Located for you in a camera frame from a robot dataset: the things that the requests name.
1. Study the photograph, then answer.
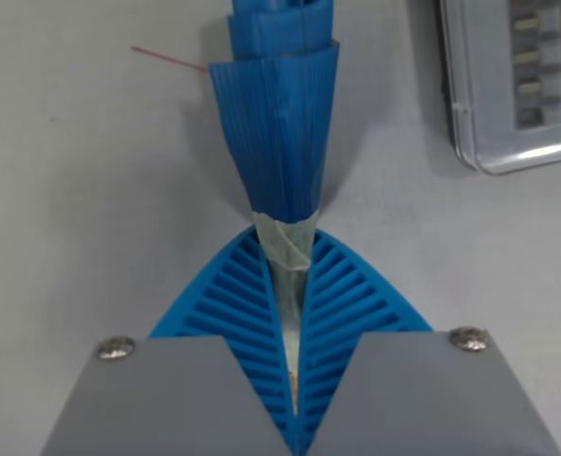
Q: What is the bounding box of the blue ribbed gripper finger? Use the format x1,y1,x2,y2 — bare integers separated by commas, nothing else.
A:
37,225,300,456
298,228,561,456

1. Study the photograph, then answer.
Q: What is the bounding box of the blue bag with masking tape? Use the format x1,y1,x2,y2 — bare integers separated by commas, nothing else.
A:
208,0,345,415

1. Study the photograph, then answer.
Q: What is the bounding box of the clear plastic bit case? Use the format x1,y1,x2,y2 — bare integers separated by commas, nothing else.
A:
434,0,561,177

